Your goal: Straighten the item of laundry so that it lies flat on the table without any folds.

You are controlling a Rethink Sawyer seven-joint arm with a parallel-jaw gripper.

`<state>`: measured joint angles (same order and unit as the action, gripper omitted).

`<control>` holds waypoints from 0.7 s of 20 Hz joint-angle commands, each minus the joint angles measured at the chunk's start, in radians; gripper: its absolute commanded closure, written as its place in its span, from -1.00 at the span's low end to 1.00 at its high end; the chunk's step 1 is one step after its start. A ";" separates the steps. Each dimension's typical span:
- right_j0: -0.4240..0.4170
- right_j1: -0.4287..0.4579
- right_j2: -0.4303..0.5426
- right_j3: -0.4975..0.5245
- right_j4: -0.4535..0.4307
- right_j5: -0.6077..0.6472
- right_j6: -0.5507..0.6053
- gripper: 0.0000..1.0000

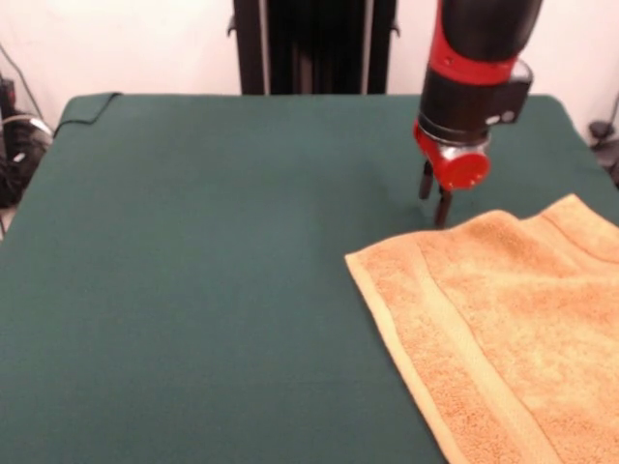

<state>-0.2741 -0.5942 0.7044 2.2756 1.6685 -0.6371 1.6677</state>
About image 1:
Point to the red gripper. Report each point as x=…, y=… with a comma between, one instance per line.
x=454, y=164

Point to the tan terry towel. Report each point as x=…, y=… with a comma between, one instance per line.
x=508, y=314

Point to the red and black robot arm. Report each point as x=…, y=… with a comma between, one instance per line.
x=474, y=72

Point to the black stand base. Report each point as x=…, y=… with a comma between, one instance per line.
x=604, y=140
x=19, y=164

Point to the dark green table cloth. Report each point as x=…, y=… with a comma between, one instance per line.
x=193, y=290

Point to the small black box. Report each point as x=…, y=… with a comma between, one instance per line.
x=7, y=96

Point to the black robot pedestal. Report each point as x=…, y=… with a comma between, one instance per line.
x=314, y=48

